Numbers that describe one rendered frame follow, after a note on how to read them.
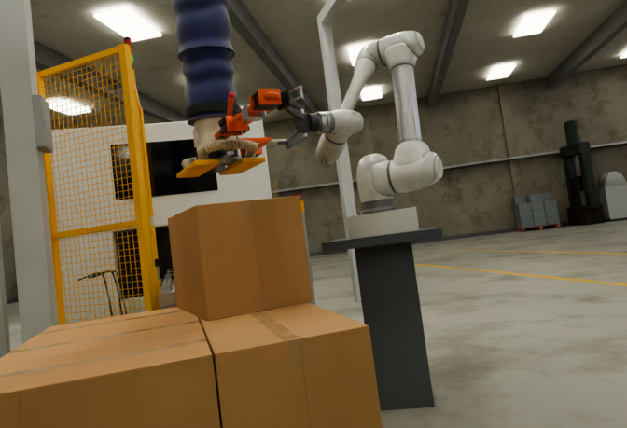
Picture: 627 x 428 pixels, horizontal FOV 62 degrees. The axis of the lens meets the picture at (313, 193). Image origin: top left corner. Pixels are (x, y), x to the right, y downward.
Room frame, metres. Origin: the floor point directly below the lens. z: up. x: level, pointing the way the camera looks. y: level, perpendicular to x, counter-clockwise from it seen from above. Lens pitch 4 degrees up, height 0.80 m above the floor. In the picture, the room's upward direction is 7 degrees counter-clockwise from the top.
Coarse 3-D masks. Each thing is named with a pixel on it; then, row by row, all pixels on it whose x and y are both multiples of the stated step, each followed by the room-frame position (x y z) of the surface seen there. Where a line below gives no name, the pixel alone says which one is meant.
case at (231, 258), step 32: (192, 224) 1.87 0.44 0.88; (224, 224) 1.84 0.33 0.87; (256, 224) 1.89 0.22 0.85; (288, 224) 1.94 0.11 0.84; (192, 256) 1.92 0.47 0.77; (224, 256) 1.84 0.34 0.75; (256, 256) 1.88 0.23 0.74; (288, 256) 1.94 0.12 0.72; (192, 288) 1.98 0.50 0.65; (224, 288) 1.83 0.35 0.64; (256, 288) 1.88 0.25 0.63; (288, 288) 1.93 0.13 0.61
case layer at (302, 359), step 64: (128, 320) 2.11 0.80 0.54; (192, 320) 1.87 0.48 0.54; (256, 320) 1.69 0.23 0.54; (320, 320) 1.53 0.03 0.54; (0, 384) 1.22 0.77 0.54; (64, 384) 1.16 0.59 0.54; (128, 384) 1.20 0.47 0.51; (192, 384) 1.24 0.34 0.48; (256, 384) 1.28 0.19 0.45; (320, 384) 1.32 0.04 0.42
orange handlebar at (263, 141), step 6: (264, 96) 1.57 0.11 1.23; (270, 96) 1.57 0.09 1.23; (276, 96) 1.58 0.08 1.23; (240, 114) 1.77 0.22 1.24; (234, 120) 1.84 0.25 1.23; (240, 120) 1.81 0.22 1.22; (216, 132) 2.04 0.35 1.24; (240, 138) 2.24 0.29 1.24; (246, 138) 2.26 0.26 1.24; (252, 138) 2.27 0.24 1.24; (258, 138) 2.28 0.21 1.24; (264, 138) 2.29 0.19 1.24; (270, 138) 2.31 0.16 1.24; (258, 144) 2.41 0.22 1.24; (264, 144) 2.36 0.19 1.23
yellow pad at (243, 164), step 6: (234, 162) 2.12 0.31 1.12; (240, 162) 2.06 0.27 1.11; (246, 162) 2.04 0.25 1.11; (252, 162) 2.06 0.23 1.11; (258, 162) 2.09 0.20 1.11; (228, 168) 2.20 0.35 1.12; (234, 168) 2.16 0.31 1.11; (240, 168) 2.18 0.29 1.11; (246, 168) 2.21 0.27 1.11; (222, 174) 2.32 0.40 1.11; (228, 174) 2.35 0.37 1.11
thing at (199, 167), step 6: (192, 162) 1.97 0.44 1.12; (198, 162) 1.95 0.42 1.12; (204, 162) 1.96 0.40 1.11; (210, 162) 1.97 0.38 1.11; (216, 162) 1.98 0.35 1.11; (186, 168) 2.07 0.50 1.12; (192, 168) 2.01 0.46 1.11; (198, 168) 2.03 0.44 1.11; (204, 168) 2.05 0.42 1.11; (210, 168) 2.07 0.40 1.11; (180, 174) 2.18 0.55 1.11; (186, 174) 2.17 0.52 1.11; (192, 174) 2.20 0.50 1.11; (198, 174) 2.22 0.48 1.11
